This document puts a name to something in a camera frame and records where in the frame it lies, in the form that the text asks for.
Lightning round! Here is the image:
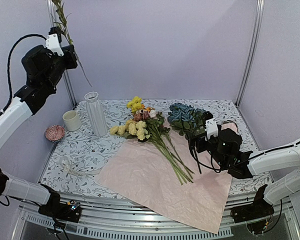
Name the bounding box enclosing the cream ceramic mug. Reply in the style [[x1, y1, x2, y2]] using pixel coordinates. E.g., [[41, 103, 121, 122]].
[[62, 110, 82, 132]]

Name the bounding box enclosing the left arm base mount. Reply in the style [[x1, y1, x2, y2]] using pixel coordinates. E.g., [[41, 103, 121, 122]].
[[38, 184, 82, 223]]

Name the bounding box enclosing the white ribbed ceramic vase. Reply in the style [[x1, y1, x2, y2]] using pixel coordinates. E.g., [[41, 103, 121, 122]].
[[84, 91, 108, 137]]

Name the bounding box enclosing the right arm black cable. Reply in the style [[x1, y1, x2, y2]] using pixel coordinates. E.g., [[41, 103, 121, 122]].
[[188, 124, 300, 174]]

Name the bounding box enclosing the left aluminium frame post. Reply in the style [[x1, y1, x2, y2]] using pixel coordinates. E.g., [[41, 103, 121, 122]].
[[46, 0, 77, 107]]

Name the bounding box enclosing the blue flower bunch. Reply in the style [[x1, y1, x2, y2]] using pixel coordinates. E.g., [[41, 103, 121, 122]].
[[167, 102, 211, 175]]

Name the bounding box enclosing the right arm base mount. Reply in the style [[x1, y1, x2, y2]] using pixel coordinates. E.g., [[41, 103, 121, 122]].
[[230, 184, 275, 223]]

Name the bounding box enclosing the dusty mauve rose stem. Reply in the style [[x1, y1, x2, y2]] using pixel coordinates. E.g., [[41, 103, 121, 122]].
[[51, 0, 93, 88]]

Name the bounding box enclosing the aluminium front rail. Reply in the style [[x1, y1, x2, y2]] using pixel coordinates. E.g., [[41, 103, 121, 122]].
[[11, 192, 300, 240]]

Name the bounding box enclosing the aluminium frame post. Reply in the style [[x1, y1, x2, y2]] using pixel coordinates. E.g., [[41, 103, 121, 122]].
[[235, 0, 265, 109], [46, 0, 77, 107]]

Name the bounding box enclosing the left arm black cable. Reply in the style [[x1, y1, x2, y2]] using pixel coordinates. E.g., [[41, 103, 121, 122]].
[[0, 34, 48, 126]]

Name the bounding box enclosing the right aluminium frame post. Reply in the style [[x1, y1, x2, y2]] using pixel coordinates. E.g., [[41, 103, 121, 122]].
[[235, 0, 265, 109]]

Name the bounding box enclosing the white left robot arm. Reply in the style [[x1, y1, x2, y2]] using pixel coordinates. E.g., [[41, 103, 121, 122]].
[[0, 45, 78, 217]]

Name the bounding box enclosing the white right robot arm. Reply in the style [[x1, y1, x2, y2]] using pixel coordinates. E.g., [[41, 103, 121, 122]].
[[188, 128, 300, 218]]

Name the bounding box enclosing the pink wrapping paper sheet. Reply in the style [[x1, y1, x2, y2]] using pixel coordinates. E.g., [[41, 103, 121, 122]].
[[95, 130, 232, 234]]

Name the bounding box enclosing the pink patterned ball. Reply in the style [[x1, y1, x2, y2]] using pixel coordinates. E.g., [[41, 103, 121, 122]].
[[44, 125, 65, 143]]

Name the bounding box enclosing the cream printed ribbon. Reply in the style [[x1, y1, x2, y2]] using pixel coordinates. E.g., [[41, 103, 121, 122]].
[[59, 156, 102, 177]]

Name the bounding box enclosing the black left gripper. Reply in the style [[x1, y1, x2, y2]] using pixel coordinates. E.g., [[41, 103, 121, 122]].
[[42, 44, 78, 90]]

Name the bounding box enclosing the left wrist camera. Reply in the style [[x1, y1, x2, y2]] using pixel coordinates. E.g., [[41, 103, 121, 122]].
[[45, 26, 64, 57]]

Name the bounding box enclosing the pink flower bouquet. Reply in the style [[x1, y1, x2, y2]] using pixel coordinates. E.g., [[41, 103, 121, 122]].
[[109, 96, 195, 185]]

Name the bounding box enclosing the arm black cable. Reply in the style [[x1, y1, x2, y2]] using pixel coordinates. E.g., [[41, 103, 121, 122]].
[[188, 124, 300, 174], [0, 34, 48, 126]]

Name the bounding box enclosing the floral patterned tablecloth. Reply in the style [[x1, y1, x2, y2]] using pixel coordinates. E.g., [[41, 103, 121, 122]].
[[40, 99, 271, 199]]

